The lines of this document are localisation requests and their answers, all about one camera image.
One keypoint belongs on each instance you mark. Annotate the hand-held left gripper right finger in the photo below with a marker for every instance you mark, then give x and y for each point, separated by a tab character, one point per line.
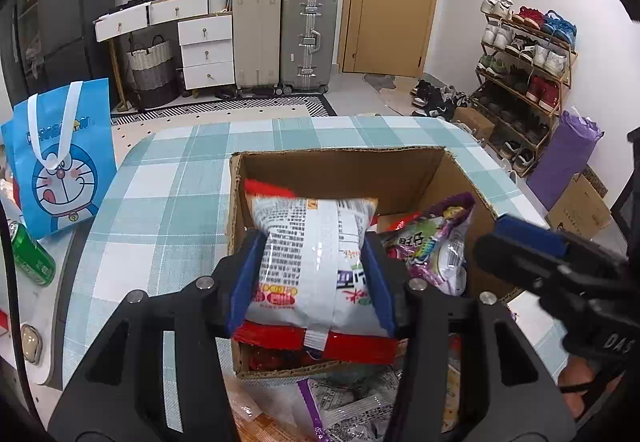
377	282

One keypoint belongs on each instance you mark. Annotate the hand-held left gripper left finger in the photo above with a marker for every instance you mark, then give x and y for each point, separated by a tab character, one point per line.
245	282

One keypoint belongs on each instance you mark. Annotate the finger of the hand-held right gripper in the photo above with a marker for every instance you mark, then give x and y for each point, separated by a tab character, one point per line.
515	262
530	236

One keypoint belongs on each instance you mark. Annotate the purple snack packet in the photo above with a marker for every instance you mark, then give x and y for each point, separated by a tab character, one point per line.
435	252

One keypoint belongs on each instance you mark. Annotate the white red-ended snack packet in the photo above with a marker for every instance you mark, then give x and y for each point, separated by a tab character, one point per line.
310	262

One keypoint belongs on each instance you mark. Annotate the brown cardboard box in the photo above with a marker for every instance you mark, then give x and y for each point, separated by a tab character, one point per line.
350	171

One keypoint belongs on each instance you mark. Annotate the person's right hand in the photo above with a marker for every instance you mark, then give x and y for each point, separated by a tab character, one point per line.
575	372

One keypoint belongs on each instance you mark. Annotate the orange-red snack packet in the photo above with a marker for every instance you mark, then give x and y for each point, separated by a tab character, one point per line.
400	223

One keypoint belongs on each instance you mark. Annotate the purple bag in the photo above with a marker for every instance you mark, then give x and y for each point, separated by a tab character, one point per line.
562	161

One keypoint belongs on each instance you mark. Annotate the small cardboard box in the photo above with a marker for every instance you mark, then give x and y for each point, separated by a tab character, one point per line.
472	124

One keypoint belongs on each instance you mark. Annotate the clear orange bread packet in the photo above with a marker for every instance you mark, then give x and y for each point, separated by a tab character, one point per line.
260	427

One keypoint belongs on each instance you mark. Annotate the black sneakers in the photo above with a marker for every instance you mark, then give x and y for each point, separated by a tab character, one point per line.
435	101

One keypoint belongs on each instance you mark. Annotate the black white patterned rug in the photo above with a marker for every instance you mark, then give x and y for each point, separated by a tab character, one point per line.
210	119

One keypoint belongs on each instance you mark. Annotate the group of assorted shoes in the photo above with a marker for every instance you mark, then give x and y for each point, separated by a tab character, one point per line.
542	59

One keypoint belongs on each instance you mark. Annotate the white side table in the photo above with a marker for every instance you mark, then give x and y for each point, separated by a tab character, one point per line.
52	312

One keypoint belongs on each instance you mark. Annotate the wooden shoe rack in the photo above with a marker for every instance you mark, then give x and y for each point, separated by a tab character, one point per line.
530	34

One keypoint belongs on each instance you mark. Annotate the grey floor cloth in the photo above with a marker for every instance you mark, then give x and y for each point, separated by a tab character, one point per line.
380	80

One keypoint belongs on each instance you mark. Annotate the blue cartoon tote bag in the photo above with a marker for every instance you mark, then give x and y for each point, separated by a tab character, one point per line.
65	192

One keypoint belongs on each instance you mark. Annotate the green drink can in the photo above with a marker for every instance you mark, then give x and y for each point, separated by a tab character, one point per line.
32	257

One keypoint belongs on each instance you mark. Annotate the beige earbud case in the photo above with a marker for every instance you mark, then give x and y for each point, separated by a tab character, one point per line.
31	344

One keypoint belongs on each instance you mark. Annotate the woven laundry basket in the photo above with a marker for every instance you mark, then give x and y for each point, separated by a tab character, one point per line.
150	71

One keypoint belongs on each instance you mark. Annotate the white drawer dresser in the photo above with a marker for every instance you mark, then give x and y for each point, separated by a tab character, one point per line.
205	46

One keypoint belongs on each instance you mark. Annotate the beige suitcase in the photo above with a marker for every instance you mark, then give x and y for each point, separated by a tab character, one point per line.
255	36

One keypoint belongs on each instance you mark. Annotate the silver suitcase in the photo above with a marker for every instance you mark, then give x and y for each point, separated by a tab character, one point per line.
310	41

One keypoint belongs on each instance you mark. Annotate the tan wooden door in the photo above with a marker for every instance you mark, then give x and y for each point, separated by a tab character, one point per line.
395	1

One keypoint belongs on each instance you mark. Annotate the dark grey fridge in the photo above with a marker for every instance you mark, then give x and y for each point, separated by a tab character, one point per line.
75	21

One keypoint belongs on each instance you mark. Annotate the black glass cabinet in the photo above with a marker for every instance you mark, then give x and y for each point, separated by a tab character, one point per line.
25	46

